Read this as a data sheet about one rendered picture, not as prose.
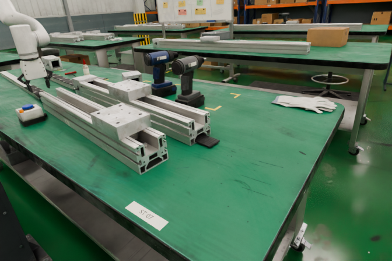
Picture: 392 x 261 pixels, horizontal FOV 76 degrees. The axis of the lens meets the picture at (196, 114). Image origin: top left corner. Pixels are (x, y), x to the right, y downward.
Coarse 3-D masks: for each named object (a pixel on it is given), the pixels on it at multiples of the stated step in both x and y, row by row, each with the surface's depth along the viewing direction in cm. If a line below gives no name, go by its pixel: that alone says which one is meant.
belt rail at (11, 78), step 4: (0, 72) 194; (4, 72) 193; (4, 76) 188; (8, 76) 178; (12, 76) 177; (12, 80) 169; (16, 80) 165; (16, 84) 164; (20, 84) 154; (24, 84) 153; (24, 88) 149; (28, 92) 146; (36, 96) 135
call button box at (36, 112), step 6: (30, 108) 102; (36, 108) 103; (18, 114) 101; (24, 114) 100; (30, 114) 101; (36, 114) 103; (42, 114) 104; (24, 120) 100; (30, 120) 102; (36, 120) 103; (42, 120) 105; (24, 126) 101
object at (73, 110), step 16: (48, 96) 109; (64, 96) 114; (80, 96) 106; (64, 112) 97; (80, 112) 89; (80, 128) 89; (96, 128) 78; (96, 144) 83; (112, 144) 73; (128, 144) 66; (144, 144) 70; (160, 144) 71; (128, 160) 69; (144, 160) 67; (160, 160) 72
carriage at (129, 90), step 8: (128, 80) 110; (112, 88) 103; (120, 88) 100; (128, 88) 99; (136, 88) 98; (144, 88) 100; (120, 96) 100; (128, 96) 95; (136, 96) 98; (144, 96) 101
